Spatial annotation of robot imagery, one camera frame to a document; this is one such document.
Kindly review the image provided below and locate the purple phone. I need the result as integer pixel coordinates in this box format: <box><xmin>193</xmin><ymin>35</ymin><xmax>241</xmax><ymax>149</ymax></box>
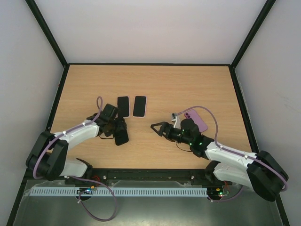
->
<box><xmin>184</xmin><ymin>109</ymin><xmax>208</xmax><ymax>133</ymax></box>

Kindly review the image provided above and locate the white slotted cable duct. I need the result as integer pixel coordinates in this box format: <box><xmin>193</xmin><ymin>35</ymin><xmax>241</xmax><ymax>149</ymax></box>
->
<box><xmin>29</xmin><ymin>187</ymin><xmax>207</xmax><ymax>197</ymax></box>

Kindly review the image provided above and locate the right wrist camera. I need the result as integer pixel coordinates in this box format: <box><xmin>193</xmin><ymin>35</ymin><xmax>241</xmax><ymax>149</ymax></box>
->
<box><xmin>172</xmin><ymin>113</ymin><xmax>181</xmax><ymax>129</ymax></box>

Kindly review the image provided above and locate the black phone case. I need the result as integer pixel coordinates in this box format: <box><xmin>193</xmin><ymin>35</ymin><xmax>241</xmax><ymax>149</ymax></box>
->
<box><xmin>114</xmin><ymin>130</ymin><xmax>129</xmax><ymax>146</ymax></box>

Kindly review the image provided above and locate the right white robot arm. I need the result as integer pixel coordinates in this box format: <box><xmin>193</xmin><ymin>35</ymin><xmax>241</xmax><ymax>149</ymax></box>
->
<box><xmin>150</xmin><ymin>119</ymin><xmax>289</xmax><ymax>202</ymax></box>

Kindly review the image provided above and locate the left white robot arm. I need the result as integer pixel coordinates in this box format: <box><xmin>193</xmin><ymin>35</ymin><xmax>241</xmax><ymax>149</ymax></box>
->
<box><xmin>26</xmin><ymin>104</ymin><xmax>129</xmax><ymax>181</ymax></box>

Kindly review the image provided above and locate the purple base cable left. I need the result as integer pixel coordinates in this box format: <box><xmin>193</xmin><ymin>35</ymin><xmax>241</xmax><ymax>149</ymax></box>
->
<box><xmin>70</xmin><ymin>176</ymin><xmax>118</xmax><ymax>222</ymax></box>

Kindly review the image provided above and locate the black aluminium frame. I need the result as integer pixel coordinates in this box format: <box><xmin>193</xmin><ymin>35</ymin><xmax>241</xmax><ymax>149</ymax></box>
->
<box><xmin>0</xmin><ymin>0</ymin><xmax>301</xmax><ymax>226</ymax></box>

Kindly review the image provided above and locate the pink phone case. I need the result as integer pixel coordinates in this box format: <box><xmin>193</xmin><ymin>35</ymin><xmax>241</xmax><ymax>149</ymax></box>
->
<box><xmin>116</xmin><ymin>96</ymin><xmax>131</xmax><ymax>118</ymax></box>
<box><xmin>132</xmin><ymin>95</ymin><xmax>148</xmax><ymax>118</ymax></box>

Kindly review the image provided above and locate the black phone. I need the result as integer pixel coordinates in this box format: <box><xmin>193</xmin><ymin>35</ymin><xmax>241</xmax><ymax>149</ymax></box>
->
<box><xmin>117</xmin><ymin>96</ymin><xmax>130</xmax><ymax>118</ymax></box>
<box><xmin>132</xmin><ymin>96</ymin><xmax>147</xmax><ymax>117</ymax></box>

